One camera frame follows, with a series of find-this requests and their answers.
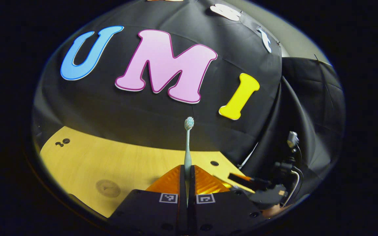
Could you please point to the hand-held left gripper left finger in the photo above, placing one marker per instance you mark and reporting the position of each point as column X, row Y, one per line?
column 156, row 209

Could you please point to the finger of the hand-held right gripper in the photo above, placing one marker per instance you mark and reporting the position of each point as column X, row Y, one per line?
column 251, row 183

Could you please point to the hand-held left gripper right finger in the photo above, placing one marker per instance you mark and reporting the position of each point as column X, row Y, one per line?
column 218, row 213

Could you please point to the round brown coaster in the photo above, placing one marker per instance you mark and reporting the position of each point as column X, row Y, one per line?
column 108, row 188

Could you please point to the pale green toothbrush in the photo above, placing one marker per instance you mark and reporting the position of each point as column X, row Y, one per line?
column 188, row 150

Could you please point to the black backdrop cloth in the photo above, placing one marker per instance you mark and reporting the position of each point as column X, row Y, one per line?
column 143, row 114

